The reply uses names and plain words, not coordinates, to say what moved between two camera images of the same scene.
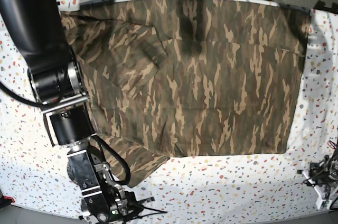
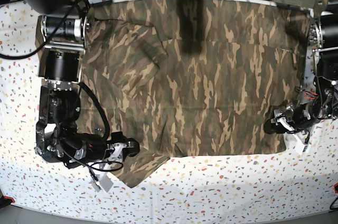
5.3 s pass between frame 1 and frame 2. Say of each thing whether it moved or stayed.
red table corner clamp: stayed
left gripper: moved
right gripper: moved
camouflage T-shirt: stayed
